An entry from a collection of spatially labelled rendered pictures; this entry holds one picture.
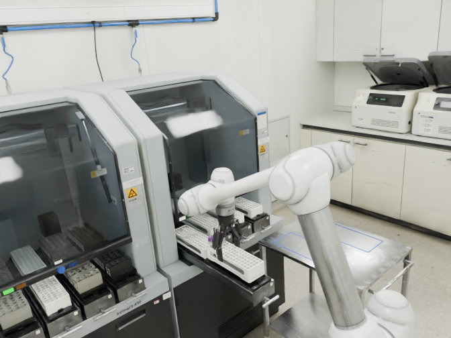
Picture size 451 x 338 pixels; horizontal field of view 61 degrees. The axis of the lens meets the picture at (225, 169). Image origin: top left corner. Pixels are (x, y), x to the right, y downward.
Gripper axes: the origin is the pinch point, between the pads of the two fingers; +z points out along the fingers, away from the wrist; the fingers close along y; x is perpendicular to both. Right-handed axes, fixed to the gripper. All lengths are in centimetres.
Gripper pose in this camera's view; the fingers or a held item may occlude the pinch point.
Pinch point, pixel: (228, 251)
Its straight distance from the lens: 185.0
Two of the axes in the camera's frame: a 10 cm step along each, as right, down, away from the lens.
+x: -6.5, -2.0, 7.3
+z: 0.8, 9.4, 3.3
